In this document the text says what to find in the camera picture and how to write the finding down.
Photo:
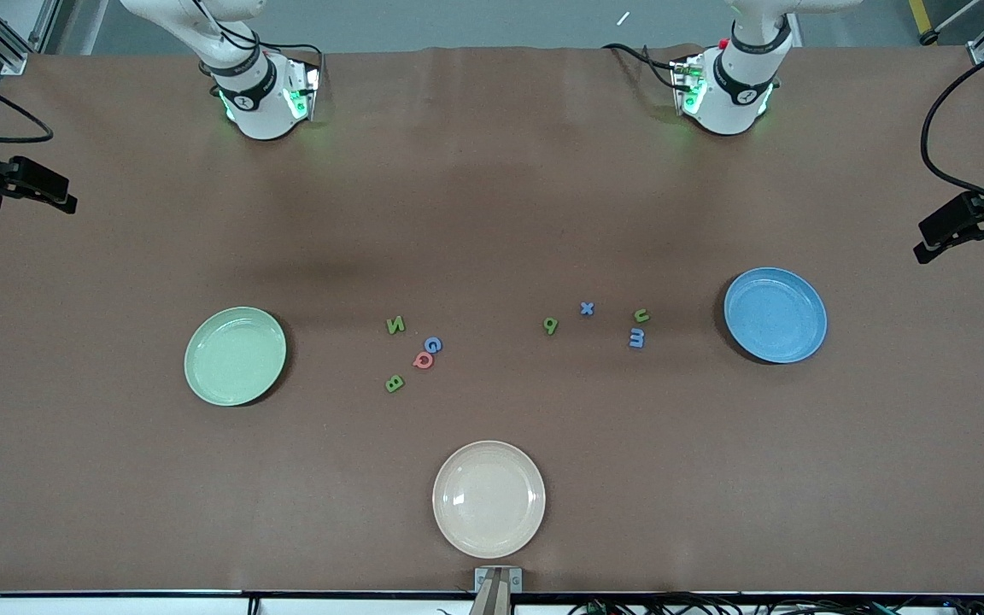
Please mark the green letter u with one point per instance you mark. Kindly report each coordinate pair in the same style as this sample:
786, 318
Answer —
641, 320

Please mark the blue letter m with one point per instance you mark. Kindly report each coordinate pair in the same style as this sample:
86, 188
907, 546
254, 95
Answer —
637, 339

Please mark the green letter N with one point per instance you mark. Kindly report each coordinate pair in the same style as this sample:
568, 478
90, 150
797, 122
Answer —
395, 325

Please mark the green letter B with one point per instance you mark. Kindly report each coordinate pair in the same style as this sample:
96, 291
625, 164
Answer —
394, 383

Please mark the green letter q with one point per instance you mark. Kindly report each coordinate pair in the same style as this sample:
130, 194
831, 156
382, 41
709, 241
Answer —
554, 326

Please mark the red letter Q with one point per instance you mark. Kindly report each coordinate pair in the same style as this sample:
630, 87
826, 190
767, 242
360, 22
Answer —
416, 361

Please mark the blue letter G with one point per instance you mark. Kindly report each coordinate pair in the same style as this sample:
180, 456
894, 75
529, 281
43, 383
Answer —
427, 345

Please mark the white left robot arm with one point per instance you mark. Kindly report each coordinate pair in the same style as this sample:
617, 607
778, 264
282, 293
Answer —
727, 102

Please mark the blue plate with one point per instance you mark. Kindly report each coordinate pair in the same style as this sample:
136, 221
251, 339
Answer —
774, 316

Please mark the black caster with grey leg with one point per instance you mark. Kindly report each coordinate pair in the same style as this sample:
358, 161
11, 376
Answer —
929, 38

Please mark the light green plate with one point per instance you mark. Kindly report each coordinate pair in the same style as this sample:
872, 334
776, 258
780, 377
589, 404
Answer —
236, 354

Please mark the brown table cover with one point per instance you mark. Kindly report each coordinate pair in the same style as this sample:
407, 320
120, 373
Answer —
492, 213

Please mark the beige plate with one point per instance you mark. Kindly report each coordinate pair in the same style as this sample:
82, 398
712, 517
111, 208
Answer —
489, 500

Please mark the white table edge rail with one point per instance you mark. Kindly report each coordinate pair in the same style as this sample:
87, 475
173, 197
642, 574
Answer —
73, 606

